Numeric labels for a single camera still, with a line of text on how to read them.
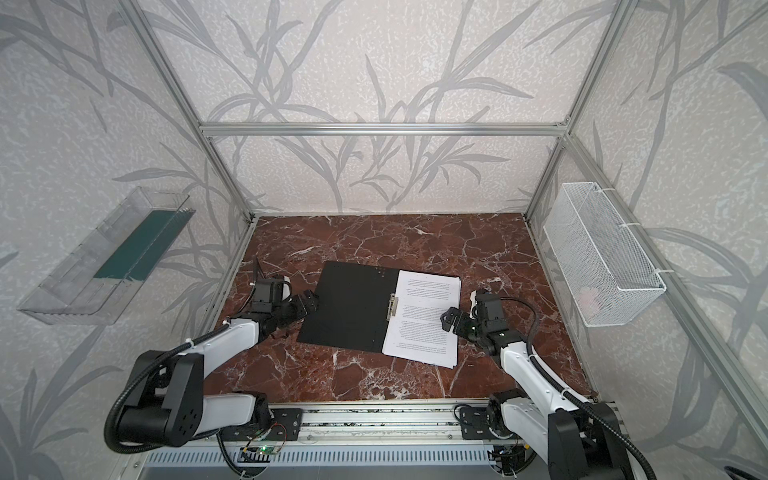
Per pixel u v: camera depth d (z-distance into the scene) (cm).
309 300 84
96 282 65
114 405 39
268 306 70
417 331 89
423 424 75
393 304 95
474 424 74
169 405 42
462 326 77
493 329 67
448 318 79
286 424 72
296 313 82
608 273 61
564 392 45
